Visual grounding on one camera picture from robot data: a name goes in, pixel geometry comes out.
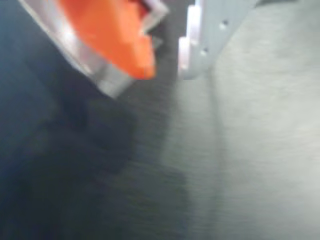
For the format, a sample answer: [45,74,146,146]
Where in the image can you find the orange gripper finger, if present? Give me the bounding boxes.
[57,0,158,81]

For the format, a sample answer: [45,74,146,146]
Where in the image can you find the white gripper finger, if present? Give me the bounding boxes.
[177,0,261,81]

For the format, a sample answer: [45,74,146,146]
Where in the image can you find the dark grey felt mat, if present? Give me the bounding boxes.
[0,0,320,240]

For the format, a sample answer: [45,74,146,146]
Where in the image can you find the white paper box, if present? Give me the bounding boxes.
[18,0,169,100]

